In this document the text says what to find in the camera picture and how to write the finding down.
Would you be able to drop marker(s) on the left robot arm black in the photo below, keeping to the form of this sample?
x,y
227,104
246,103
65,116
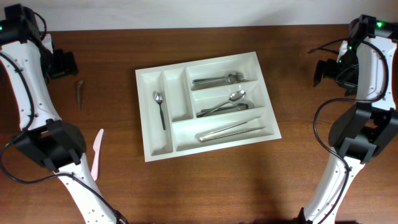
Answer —
x,y
30,60

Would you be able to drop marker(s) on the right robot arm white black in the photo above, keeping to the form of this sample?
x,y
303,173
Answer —
x,y
364,68

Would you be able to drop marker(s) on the white plastic cutlery tray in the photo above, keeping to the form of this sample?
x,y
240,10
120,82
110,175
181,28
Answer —
x,y
204,105

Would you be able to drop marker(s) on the dark chopstick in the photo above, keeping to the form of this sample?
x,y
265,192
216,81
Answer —
x,y
212,137
223,129

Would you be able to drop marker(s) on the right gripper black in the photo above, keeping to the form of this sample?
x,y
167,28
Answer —
x,y
329,71

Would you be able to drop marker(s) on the metal fork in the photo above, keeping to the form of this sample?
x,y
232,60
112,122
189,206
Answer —
x,y
230,79
215,84
229,74

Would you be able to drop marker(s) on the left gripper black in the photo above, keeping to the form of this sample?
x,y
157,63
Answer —
x,y
67,64

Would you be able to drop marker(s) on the small metal spoon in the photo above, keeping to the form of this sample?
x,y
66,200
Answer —
x,y
158,98
78,93

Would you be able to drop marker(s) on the metal fork in tray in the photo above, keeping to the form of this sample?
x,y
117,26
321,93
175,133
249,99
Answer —
x,y
215,84

